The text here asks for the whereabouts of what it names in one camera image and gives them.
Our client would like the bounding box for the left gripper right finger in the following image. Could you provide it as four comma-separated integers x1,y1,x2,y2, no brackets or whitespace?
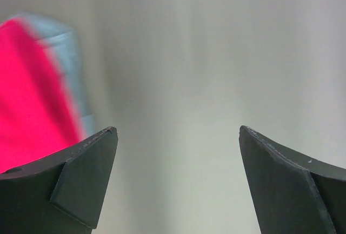
239,125,345,234

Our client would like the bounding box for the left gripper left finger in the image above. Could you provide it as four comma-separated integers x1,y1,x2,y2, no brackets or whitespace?
1,127,118,234

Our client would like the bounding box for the crimson red t-shirt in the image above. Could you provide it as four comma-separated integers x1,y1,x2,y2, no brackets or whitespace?
1,18,84,172

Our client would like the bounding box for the folded grey-blue t-shirt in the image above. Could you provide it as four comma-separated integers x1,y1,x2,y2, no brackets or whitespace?
14,12,95,137

